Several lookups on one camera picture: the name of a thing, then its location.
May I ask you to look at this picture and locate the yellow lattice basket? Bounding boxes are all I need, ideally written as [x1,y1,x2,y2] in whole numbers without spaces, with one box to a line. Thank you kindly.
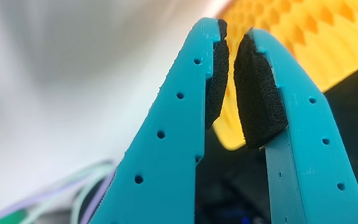
[212,0,358,152]

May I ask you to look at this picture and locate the green object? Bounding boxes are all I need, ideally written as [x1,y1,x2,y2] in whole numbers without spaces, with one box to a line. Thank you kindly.
[0,208,29,224]

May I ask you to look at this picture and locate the pale green cable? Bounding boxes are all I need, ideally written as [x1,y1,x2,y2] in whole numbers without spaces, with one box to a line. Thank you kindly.
[19,163,116,224]

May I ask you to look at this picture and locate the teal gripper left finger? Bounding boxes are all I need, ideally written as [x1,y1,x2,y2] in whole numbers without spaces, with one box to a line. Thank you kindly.
[88,17,231,224]

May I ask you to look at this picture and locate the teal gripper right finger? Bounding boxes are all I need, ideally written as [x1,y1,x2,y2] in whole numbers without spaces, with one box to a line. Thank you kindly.
[232,27,358,224]

